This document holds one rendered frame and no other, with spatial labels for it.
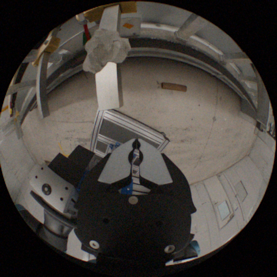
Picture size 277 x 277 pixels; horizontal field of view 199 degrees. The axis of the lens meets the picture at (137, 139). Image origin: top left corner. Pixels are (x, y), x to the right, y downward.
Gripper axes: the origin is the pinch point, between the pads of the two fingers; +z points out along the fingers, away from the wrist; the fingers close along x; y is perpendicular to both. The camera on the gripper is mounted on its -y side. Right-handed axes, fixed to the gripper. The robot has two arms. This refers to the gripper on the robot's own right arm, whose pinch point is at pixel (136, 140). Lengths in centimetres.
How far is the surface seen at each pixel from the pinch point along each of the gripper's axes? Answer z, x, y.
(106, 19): -0.6, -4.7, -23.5
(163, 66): 86, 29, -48
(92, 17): 1.5, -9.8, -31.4
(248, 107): 58, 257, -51
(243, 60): 1, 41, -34
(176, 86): 78, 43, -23
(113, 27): -0.5, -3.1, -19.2
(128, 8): 1.5, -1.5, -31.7
